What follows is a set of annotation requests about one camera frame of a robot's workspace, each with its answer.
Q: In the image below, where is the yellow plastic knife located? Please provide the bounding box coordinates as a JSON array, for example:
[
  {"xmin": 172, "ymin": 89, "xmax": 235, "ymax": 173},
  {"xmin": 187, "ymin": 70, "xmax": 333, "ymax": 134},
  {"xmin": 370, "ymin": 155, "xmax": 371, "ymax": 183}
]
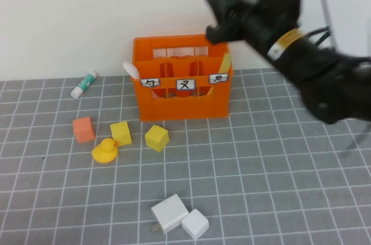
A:
[{"xmin": 207, "ymin": 52, "xmax": 232, "ymax": 97}]

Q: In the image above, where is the white foam cube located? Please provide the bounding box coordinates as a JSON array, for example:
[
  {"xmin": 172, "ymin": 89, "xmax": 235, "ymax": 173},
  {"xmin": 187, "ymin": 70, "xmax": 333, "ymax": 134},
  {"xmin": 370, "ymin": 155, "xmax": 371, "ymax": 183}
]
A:
[{"xmin": 181, "ymin": 208, "xmax": 210, "ymax": 240}]

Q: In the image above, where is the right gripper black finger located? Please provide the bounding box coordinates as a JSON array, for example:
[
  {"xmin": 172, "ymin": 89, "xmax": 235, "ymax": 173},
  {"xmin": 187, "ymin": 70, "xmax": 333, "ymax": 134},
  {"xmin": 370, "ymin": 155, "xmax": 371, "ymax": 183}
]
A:
[
  {"xmin": 205, "ymin": 24, "xmax": 236, "ymax": 45},
  {"xmin": 205, "ymin": 0, "xmax": 233, "ymax": 24}
]

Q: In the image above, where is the yellow rubber duck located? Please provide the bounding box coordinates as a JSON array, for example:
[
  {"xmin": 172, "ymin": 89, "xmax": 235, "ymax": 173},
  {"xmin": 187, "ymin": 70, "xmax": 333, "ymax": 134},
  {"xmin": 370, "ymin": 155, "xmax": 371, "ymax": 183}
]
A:
[{"xmin": 91, "ymin": 137, "xmax": 119, "ymax": 164}]

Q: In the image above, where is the white green glue stick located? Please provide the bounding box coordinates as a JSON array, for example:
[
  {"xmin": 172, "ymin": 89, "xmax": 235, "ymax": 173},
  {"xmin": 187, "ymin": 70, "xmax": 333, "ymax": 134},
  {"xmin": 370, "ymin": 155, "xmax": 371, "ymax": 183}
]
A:
[{"xmin": 70, "ymin": 71, "xmax": 98, "ymax": 99}]

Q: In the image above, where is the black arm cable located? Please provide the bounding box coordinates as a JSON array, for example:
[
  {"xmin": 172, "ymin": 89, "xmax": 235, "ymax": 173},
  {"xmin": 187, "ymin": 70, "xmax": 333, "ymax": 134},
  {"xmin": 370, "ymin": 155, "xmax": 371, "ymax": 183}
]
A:
[{"xmin": 305, "ymin": 25, "xmax": 333, "ymax": 47}]

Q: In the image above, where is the paper label reading 勺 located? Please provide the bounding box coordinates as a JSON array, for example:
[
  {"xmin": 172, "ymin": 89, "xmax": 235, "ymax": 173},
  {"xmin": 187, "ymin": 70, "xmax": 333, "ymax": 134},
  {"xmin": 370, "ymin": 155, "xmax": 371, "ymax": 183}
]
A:
[{"xmin": 140, "ymin": 78, "xmax": 161, "ymax": 87}]

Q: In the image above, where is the orange plastic cutlery holder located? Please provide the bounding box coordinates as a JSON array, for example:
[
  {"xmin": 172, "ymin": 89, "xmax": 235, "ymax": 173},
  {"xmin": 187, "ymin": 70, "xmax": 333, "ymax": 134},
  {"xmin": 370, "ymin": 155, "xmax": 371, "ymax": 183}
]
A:
[{"xmin": 132, "ymin": 34, "xmax": 234, "ymax": 122}]

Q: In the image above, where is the yellow foam cube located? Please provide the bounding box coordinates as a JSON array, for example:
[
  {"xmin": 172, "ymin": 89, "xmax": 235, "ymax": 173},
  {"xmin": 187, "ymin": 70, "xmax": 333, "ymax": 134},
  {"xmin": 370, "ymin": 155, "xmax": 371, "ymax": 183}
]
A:
[
  {"xmin": 144, "ymin": 125, "xmax": 170, "ymax": 152},
  {"xmin": 110, "ymin": 120, "xmax": 133, "ymax": 147}
]

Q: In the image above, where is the white power adapter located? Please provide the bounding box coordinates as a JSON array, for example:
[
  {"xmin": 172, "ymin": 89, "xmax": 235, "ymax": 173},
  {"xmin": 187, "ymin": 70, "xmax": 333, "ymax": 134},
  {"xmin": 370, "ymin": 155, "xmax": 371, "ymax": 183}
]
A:
[{"xmin": 150, "ymin": 193, "xmax": 190, "ymax": 234}]

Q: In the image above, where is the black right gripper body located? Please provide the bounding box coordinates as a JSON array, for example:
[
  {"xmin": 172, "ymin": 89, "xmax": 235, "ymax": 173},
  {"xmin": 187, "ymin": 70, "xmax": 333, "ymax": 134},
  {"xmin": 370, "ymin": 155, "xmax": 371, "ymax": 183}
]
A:
[{"xmin": 222, "ymin": 0, "xmax": 287, "ymax": 52}]

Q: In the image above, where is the paper label reading 叉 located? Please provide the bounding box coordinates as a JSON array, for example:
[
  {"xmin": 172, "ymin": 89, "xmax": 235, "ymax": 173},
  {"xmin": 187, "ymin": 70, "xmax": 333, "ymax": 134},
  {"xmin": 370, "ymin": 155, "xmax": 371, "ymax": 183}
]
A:
[{"xmin": 176, "ymin": 78, "xmax": 197, "ymax": 91}]

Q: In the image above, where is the paper label reading 刀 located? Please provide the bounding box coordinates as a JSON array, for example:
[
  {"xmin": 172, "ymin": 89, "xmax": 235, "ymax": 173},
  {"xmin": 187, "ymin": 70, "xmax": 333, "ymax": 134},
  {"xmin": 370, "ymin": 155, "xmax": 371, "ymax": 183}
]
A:
[{"xmin": 208, "ymin": 73, "xmax": 230, "ymax": 84}]

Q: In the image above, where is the white plastic spoon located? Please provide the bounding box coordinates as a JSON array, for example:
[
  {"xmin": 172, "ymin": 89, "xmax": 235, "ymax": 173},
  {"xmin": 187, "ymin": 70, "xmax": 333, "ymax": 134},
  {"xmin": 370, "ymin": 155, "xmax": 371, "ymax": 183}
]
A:
[{"xmin": 122, "ymin": 61, "xmax": 140, "ymax": 81}]

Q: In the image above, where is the orange foam cube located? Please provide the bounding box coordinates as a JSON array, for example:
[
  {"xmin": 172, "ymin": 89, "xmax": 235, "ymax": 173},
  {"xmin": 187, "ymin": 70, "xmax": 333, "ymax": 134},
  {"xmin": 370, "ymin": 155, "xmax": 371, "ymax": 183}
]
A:
[{"xmin": 72, "ymin": 116, "xmax": 96, "ymax": 144}]

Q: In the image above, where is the grey white-grid tablecloth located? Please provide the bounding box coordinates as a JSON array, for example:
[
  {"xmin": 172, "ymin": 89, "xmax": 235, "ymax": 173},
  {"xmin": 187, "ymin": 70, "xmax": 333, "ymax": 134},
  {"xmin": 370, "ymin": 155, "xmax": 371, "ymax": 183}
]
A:
[{"xmin": 0, "ymin": 64, "xmax": 371, "ymax": 245}]

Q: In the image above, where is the grey camera cable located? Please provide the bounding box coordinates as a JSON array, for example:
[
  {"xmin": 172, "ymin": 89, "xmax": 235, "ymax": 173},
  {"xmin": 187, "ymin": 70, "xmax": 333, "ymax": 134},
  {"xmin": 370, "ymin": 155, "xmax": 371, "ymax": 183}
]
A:
[{"xmin": 315, "ymin": 0, "xmax": 339, "ymax": 52}]

